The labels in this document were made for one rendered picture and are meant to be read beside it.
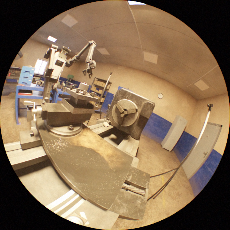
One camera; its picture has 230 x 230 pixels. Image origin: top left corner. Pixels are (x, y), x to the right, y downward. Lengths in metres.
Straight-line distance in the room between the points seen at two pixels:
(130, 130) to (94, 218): 0.86
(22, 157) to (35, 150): 0.09
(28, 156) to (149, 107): 0.99
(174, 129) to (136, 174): 3.73
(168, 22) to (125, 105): 2.26
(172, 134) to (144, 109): 3.41
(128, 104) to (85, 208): 0.72
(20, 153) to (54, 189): 0.23
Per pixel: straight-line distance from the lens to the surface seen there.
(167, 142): 4.16
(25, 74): 2.09
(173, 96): 4.58
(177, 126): 4.08
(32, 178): 0.52
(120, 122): 0.68
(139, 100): 0.87
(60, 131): 0.39
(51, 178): 0.50
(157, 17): 2.36
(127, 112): 0.65
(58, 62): 1.28
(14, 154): 0.49
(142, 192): 0.43
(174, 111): 4.51
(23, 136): 0.49
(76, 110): 0.40
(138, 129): 0.89
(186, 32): 2.44
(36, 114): 0.40
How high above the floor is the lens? 1.18
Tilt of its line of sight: 12 degrees down
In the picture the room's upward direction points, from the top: 24 degrees clockwise
